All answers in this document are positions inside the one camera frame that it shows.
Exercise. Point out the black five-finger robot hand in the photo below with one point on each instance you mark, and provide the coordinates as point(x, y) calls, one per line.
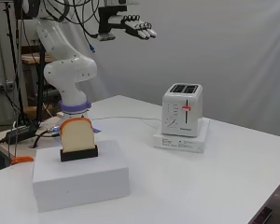
point(137, 26)

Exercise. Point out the toy bread slice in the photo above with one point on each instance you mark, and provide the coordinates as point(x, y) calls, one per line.
point(77, 135)

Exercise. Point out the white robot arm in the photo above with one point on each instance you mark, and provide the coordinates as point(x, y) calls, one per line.
point(68, 71)

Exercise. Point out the white hanging sheet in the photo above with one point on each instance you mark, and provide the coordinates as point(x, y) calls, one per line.
point(208, 46)

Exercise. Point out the white toaster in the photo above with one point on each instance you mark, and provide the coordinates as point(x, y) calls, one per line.
point(180, 115)

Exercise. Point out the wooden table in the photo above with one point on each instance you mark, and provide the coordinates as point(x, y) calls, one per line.
point(32, 58)

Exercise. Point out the black stand pole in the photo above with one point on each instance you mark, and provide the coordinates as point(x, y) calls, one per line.
point(40, 93)

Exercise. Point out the white flat stand box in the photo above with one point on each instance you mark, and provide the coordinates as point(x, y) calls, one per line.
point(180, 143)

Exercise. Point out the black holder block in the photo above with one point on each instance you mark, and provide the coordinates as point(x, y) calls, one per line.
point(79, 155)

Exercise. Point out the black power strip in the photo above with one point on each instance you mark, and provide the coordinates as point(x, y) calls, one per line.
point(20, 133)

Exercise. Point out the orange clamp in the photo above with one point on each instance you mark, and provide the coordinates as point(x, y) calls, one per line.
point(21, 160)

